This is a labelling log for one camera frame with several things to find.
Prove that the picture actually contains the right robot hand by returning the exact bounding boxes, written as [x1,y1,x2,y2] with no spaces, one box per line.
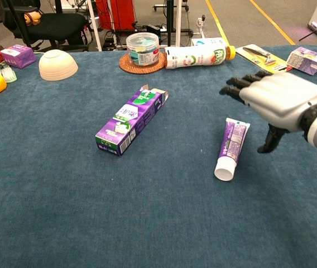
[219,69,317,154]

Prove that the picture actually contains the purple white toothpaste tube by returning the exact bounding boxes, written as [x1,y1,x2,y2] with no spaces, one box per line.
[214,117,251,182]

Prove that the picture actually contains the purple toothpaste carton box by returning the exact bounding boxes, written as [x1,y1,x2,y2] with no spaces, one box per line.
[95,84,170,157]

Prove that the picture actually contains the white bottle yellow cap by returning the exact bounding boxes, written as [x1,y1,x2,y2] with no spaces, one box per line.
[164,45,237,70]

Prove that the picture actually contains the small purple box left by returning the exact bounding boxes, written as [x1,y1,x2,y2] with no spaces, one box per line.
[0,44,37,69]

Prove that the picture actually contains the small purple white carton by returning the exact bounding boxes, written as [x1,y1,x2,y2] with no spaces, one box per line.
[286,46,317,76]

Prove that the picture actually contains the razor on yellow card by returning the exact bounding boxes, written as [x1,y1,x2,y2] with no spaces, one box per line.
[236,44,293,75]

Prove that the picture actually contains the white tissue pack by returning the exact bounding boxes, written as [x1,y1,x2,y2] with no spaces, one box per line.
[191,37,228,47]

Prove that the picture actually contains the white power strip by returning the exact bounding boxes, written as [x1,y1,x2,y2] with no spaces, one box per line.
[196,14,206,39]

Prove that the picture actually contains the black wheeled stand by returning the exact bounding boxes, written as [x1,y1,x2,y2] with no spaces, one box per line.
[153,0,194,47]

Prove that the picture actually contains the clear plastic jar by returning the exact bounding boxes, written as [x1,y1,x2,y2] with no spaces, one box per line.
[126,32,161,66]

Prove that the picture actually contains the round woven coaster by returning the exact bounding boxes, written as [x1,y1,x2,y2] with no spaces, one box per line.
[118,52,168,75]

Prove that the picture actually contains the blue table cloth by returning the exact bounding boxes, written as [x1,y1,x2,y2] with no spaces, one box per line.
[0,44,317,268]

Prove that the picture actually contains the red cabinet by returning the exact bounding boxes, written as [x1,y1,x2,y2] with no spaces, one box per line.
[95,0,137,32]

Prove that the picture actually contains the white black printed bag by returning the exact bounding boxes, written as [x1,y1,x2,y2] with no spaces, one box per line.
[80,25,94,45]

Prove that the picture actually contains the white upturned bowl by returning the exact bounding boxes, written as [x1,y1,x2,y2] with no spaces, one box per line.
[38,49,79,82]

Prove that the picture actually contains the black office chair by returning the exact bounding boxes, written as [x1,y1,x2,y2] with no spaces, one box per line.
[2,0,89,52]

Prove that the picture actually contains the brown yellow plush toy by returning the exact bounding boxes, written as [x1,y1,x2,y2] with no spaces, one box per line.
[23,11,42,26]

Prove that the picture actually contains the pale green white brush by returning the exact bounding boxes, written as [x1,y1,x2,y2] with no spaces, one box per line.
[1,63,18,84]

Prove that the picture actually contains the white metal post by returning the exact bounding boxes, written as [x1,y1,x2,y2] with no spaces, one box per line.
[87,0,103,52]
[175,0,184,47]

